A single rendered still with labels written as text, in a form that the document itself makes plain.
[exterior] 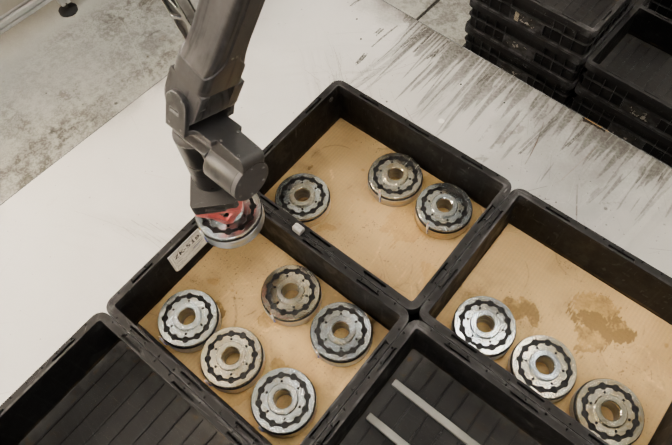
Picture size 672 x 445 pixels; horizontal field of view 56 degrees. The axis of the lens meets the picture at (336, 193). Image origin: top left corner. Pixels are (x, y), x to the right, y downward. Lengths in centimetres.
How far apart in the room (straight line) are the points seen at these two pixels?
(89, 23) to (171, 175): 156
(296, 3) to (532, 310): 101
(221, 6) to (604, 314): 82
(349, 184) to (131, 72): 159
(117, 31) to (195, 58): 214
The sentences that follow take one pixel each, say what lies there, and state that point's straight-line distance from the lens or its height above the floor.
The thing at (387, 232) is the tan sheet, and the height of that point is 83.
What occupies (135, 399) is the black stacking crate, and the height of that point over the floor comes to 83.
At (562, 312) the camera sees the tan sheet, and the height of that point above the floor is 83.
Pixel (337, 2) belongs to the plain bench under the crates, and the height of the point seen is 70.
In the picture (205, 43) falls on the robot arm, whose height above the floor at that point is 139.
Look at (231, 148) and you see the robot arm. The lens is 77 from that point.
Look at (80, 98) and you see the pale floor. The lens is 267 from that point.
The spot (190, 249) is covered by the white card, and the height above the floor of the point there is 89.
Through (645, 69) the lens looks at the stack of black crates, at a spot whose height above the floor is 38.
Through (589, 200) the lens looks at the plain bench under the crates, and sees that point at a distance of 144.
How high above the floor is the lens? 188
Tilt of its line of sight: 59 degrees down
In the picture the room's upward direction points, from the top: 5 degrees counter-clockwise
